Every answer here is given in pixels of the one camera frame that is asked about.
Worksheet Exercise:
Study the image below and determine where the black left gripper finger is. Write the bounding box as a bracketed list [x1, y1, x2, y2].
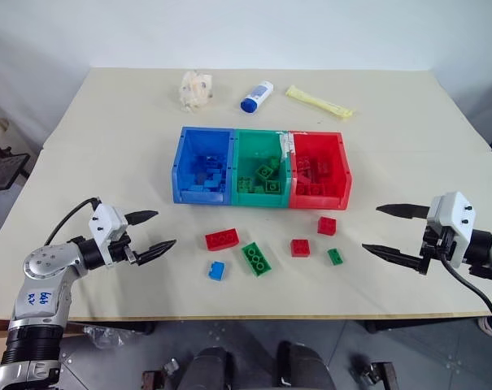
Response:
[136, 239, 178, 267]
[123, 210, 161, 228]

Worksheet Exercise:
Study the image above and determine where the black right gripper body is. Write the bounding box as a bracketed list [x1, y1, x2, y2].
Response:
[417, 225, 455, 276]

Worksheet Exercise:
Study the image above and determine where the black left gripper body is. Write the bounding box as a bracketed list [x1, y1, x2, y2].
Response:
[106, 234, 143, 268]

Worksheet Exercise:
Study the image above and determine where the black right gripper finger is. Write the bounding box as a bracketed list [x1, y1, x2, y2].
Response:
[360, 242, 429, 275]
[375, 203, 432, 221]

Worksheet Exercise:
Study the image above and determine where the blue plastic bin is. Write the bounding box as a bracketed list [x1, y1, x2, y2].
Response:
[171, 126, 236, 206]

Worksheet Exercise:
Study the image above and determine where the small blue brick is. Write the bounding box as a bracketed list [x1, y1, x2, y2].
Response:
[206, 260, 228, 282]

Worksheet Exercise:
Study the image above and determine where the red two-by-three brick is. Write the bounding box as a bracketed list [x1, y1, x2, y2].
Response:
[204, 228, 241, 251]

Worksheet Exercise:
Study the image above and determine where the red plastic bin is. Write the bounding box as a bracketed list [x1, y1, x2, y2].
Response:
[288, 130, 354, 211]

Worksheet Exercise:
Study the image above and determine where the crumpled clear plastic bag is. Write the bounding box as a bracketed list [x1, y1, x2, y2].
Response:
[81, 323, 125, 351]

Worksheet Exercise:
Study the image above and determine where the green two-by-three brick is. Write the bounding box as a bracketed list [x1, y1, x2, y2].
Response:
[241, 241, 273, 278]

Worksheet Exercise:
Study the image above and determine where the green plastic bin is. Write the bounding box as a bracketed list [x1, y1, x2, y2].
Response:
[230, 128, 294, 209]

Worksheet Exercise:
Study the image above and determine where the dark rounded shape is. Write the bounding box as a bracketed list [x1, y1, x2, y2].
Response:
[275, 340, 335, 390]
[181, 346, 235, 390]

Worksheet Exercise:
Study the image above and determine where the crumpled clear plastic wrapper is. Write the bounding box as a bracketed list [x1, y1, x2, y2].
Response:
[176, 70, 215, 114]

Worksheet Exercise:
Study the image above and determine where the white tape strip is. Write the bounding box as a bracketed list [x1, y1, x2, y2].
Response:
[274, 130, 296, 163]

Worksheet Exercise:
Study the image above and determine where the long yellow packet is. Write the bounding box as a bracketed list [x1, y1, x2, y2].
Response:
[285, 84, 358, 120]

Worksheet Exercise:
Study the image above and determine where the black mesh stool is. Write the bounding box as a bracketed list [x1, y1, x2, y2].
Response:
[0, 153, 31, 193]

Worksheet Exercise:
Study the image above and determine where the white bottle with blue cap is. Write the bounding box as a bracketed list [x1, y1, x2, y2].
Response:
[239, 80, 276, 115]

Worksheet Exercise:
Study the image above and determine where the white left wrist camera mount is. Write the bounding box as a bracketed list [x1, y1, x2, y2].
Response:
[87, 202, 130, 266]

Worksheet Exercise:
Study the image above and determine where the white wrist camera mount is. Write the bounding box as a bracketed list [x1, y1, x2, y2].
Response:
[425, 191, 479, 270]
[87, 202, 130, 266]

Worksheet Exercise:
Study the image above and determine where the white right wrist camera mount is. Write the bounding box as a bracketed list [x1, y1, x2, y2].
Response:
[425, 191, 479, 270]

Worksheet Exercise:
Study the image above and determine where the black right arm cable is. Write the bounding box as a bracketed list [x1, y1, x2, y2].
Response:
[439, 253, 492, 339]

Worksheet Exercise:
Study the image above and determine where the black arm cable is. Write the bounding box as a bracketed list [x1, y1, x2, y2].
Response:
[44, 197, 101, 247]
[439, 253, 492, 339]

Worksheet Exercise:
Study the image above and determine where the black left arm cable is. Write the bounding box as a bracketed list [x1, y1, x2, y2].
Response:
[44, 197, 101, 247]

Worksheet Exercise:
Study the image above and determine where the black table frame bar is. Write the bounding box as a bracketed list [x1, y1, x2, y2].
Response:
[65, 321, 158, 337]
[364, 319, 479, 335]

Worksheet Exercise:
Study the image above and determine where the metal floor bracket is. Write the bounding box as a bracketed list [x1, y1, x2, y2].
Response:
[141, 356, 182, 390]
[350, 357, 400, 390]

